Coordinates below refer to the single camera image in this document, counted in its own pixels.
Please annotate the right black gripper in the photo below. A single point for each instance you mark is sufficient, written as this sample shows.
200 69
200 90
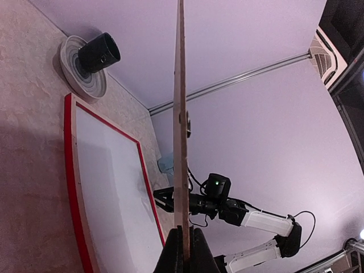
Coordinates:
213 194

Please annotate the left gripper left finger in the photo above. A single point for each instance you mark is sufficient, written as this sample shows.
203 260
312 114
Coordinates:
171 259

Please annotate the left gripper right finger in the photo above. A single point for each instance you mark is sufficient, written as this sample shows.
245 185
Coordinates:
201 258

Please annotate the brown cardboard backing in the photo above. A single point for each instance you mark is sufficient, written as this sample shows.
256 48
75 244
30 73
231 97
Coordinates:
180 178

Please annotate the red wooden picture frame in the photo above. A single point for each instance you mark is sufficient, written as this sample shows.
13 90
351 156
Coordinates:
82 232

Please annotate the white striped ceramic plate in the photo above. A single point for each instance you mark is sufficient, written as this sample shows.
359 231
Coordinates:
89 86

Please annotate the dark green cup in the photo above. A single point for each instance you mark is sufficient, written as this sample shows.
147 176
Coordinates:
99 53

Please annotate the ceiling air conditioner vent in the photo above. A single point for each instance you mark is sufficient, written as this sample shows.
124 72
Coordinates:
326 58

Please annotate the right aluminium corner post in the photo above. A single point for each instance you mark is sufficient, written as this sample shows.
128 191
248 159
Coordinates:
245 76

